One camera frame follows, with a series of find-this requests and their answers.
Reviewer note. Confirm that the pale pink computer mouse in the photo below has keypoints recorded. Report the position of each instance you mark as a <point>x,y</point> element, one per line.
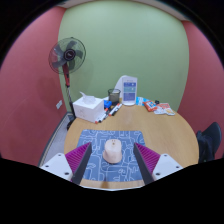
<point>112,152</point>

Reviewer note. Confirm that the small black object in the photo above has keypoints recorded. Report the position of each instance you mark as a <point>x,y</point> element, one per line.
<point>156,102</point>

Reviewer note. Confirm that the blue patterned mouse pad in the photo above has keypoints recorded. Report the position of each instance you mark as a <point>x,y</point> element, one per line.
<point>110,171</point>

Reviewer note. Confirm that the red-capped whiteboard marker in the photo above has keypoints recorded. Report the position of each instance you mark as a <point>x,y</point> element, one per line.
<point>115,109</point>

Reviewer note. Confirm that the black office chair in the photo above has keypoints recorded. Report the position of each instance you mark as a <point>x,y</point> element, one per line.
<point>215,133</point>

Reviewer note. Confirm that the white wall outlet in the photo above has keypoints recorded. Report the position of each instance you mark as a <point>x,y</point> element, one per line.
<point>59,104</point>

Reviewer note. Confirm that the white tissue box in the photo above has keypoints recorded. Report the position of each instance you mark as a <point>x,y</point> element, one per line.
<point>87,110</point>

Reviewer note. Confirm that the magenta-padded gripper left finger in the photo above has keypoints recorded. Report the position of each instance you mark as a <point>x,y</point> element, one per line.
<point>58,165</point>

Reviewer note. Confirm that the blue snack packet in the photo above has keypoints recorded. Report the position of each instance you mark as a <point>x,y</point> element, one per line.
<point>141,100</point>

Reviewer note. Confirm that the dark pen cup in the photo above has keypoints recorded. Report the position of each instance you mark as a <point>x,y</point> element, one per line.
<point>114,96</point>

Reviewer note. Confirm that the blue whiteboard eraser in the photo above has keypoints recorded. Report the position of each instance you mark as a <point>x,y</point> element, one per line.
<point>107,103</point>

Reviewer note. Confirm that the blue-printed acrylic sign stand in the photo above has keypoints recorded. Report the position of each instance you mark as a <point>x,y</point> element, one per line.
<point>129,90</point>

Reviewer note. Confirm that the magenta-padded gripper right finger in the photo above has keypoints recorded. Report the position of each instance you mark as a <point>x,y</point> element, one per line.
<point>166,165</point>

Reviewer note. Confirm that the black standing fan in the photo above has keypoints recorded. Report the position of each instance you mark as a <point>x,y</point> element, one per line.
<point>68,54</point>

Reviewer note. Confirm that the black-capped whiteboard marker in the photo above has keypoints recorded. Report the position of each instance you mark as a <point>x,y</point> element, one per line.
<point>101,117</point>

